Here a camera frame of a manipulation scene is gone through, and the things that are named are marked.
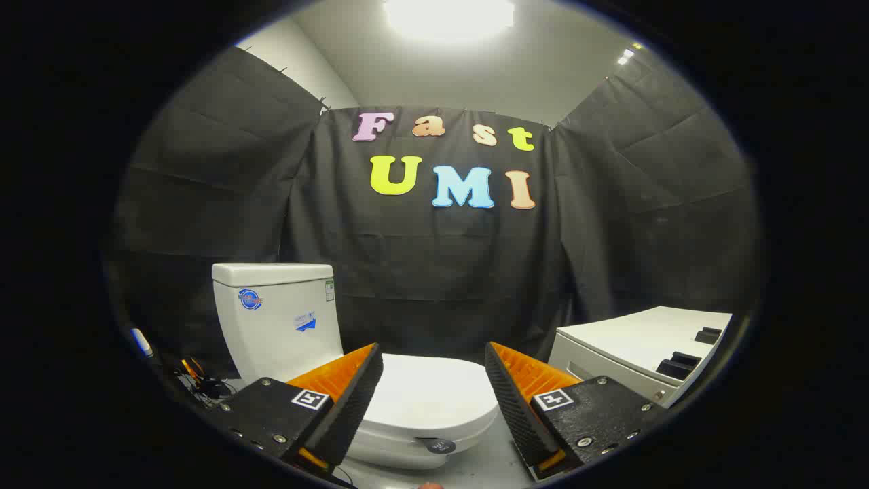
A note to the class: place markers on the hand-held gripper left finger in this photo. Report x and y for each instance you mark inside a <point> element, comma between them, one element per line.
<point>353,401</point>

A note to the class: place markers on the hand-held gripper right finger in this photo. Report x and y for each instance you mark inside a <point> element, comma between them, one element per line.
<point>516,407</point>

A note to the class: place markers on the white toilet lid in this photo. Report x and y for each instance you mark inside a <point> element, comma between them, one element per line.
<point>434,394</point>

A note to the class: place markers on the round black lid tab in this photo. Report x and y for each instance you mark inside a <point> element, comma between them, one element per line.
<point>438,446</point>

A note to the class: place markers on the grey drawer cabinet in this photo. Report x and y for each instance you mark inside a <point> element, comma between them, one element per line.
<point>624,339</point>

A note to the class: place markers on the black backdrop cloth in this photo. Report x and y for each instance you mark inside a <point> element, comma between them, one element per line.
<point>407,272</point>

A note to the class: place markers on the orange black tool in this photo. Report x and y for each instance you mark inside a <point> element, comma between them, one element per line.
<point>191,370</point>

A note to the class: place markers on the ceiling light panel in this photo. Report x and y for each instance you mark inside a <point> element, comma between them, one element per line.
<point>448,17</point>

